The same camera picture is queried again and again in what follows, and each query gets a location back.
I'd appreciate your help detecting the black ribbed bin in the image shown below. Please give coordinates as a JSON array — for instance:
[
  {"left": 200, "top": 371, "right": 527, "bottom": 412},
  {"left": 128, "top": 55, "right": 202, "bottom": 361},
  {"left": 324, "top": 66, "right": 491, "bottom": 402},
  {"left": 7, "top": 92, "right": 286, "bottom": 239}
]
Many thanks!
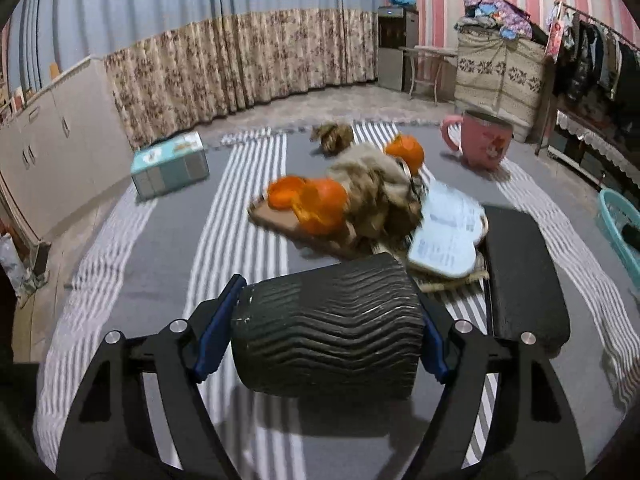
[{"left": 230, "top": 252, "right": 426, "bottom": 402}]

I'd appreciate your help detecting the gold patterned snack wrapper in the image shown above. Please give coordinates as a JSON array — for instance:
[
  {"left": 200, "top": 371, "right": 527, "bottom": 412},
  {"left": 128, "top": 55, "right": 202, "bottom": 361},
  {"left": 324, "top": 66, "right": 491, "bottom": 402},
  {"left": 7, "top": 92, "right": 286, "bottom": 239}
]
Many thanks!
[{"left": 327, "top": 142, "right": 426, "bottom": 256}]

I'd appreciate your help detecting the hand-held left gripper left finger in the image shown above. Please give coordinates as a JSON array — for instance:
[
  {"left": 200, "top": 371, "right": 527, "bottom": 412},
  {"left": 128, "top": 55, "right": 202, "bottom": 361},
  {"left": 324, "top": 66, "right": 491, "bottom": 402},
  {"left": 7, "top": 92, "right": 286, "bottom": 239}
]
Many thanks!
[{"left": 56, "top": 274, "right": 251, "bottom": 480}]

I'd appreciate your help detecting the blue white paper packet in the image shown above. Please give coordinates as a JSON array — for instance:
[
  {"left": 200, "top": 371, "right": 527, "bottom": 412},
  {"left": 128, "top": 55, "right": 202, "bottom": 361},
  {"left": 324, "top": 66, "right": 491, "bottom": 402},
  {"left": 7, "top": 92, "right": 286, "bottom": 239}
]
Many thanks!
[{"left": 406, "top": 180, "right": 488, "bottom": 277}]

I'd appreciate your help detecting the wooden tray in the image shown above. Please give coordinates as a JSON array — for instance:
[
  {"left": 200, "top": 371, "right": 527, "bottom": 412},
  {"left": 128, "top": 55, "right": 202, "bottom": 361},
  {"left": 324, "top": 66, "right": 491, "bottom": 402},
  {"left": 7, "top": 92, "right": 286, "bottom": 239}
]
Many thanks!
[{"left": 248, "top": 194, "right": 490, "bottom": 295}]

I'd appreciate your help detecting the pink mug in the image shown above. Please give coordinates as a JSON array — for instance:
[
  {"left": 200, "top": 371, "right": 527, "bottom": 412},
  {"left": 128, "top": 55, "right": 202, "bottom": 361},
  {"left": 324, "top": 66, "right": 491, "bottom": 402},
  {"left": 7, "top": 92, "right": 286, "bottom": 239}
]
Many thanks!
[{"left": 440, "top": 109, "right": 514, "bottom": 170}]

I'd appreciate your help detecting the orange peel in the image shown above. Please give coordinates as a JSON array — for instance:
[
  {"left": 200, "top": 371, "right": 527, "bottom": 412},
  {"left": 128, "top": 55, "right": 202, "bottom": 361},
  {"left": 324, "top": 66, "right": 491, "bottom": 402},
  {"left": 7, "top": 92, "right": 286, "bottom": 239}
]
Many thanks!
[
  {"left": 292, "top": 178, "right": 349, "bottom": 236},
  {"left": 267, "top": 176, "right": 308, "bottom": 211}
]

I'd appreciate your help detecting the clothes rack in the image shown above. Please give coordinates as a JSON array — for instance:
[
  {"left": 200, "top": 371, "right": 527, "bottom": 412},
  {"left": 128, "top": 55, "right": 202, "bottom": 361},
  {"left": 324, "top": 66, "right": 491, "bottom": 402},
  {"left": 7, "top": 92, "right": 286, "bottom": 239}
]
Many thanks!
[{"left": 545, "top": 2, "right": 640, "bottom": 126}]

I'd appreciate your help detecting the teal plastic basket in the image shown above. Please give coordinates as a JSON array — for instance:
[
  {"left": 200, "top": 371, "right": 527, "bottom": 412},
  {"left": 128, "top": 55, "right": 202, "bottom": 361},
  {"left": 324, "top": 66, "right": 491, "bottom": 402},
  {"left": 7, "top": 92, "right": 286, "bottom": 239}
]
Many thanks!
[{"left": 597, "top": 188, "right": 640, "bottom": 278}]

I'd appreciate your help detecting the whole orange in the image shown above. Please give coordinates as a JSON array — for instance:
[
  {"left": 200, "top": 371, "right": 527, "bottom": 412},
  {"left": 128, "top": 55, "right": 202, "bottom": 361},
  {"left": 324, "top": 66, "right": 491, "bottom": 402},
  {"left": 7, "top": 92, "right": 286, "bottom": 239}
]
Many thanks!
[{"left": 383, "top": 134, "right": 425, "bottom": 176}]

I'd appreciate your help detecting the cloth covered wardrobe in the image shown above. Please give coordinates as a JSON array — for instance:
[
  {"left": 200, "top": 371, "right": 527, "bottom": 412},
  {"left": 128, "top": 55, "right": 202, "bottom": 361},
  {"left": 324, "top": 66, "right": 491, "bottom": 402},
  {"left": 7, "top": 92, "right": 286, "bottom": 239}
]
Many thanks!
[{"left": 454, "top": 27, "right": 548, "bottom": 143}]

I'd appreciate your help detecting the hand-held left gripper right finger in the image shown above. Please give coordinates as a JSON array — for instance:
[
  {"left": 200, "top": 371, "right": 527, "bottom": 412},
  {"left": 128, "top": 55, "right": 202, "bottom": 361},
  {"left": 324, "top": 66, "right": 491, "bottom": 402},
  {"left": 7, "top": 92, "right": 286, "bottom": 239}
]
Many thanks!
[{"left": 415, "top": 290, "right": 586, "bottom": 480}]

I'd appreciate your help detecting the blue floral curtain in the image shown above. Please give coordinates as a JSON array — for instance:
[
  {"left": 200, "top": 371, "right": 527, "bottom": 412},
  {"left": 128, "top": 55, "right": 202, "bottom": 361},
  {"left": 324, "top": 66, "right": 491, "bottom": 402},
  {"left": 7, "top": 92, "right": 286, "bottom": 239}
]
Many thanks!
[{"left": 0, "top": 0, "right": 381, "bottom": 148}]

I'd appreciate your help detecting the lace trimmed shelf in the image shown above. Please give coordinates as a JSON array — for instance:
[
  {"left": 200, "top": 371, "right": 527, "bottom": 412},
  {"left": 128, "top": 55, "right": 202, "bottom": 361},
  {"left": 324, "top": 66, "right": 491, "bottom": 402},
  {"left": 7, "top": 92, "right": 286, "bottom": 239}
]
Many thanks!
[{"left": 547, "top": 107, "right": 640, "bottom": 191}]

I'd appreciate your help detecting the grey water dispenser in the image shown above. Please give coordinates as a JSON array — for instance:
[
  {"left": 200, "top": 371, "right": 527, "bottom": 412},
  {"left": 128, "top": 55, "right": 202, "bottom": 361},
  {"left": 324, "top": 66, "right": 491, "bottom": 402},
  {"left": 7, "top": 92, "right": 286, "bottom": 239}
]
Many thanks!
[{"left": 377, "top": 6, "right": 420, "bottom": 92}]

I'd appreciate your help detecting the crumpled brown wrapper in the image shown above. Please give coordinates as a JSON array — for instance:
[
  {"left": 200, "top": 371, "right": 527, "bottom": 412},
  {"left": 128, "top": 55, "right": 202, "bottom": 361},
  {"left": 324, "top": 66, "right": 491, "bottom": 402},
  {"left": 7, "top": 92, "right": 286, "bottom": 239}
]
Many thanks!
[{"left": 309, "top": 122, "right": 355, "bottom": 155}]

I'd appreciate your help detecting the white cabinet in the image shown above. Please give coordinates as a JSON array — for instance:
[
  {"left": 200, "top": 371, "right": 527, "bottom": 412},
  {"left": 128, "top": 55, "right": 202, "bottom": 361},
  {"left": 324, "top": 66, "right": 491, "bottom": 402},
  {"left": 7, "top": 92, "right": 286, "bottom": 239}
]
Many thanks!
[{"left": 0, "top": 57, "right": 133, "bottom": 241}]

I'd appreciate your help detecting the teal carton box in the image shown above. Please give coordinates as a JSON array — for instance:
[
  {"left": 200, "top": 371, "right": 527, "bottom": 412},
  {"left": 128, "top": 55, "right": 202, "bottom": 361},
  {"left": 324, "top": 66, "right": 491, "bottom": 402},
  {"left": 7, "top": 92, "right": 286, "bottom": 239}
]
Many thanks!
[{"left": 131, "top": 131, "right": 210, "bottom": 201}]

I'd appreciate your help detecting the pile of clothes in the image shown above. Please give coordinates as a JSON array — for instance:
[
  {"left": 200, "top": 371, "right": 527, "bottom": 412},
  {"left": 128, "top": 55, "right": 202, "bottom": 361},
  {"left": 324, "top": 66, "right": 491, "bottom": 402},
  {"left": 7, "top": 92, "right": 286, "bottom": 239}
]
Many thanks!
[{"left": 454, "top": 0, "right": 548, "bottom": 43}]

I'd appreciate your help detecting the grey striped blanket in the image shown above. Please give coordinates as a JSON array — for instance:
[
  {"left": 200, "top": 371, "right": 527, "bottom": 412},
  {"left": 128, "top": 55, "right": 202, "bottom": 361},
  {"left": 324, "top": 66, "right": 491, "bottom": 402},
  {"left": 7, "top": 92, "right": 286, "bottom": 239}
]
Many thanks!
[{"left": 32, "top": 120, "right": 640, "bottom": 476}]

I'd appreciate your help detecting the folding table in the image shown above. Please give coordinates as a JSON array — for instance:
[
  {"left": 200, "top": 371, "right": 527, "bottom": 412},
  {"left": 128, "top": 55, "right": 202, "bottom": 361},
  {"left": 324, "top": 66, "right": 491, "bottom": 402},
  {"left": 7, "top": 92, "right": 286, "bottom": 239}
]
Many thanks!
[{"left": 399, "top": 45, "right": 458, "bottom": 106}]

